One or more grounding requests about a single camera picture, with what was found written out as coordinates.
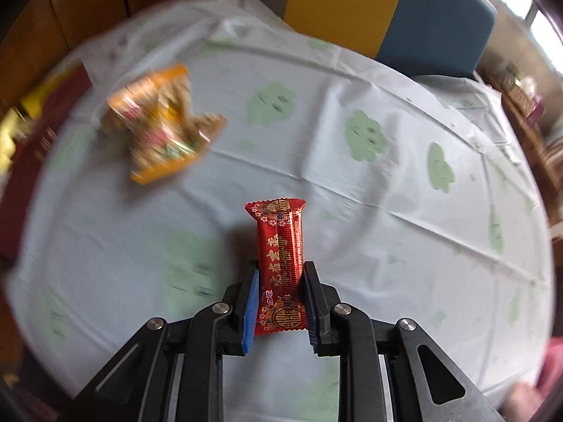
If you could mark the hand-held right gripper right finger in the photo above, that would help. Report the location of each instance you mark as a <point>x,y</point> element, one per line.
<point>310,312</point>

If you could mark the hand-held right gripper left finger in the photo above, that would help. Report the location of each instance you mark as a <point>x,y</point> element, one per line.
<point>251,312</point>

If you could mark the long red snack packet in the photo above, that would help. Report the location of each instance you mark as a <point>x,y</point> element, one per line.
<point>279,246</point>

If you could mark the yellow brown snack packet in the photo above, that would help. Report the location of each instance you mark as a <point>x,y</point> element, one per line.
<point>176,149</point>

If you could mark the yellow printed snack packet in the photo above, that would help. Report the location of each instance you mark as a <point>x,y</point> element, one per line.
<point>145,101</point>

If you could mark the gold metal tin box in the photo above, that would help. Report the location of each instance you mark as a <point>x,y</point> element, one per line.
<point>39,140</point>

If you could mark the white green-print tablecloth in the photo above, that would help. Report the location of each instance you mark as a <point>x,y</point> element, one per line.
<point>352,228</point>

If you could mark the pink cloth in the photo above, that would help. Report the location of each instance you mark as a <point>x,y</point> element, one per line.
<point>541,382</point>

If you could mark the wooden side table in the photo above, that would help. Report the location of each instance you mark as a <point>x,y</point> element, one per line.
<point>528,140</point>

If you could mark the patterned tissue box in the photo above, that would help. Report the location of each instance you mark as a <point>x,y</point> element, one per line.
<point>523,94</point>

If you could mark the grey yellow blue sofa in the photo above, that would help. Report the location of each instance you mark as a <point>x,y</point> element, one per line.
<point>440,22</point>

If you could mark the wooden cabinet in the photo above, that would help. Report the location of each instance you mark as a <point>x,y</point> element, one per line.
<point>88,0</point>

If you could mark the window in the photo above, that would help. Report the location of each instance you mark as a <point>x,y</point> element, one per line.
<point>541,9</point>

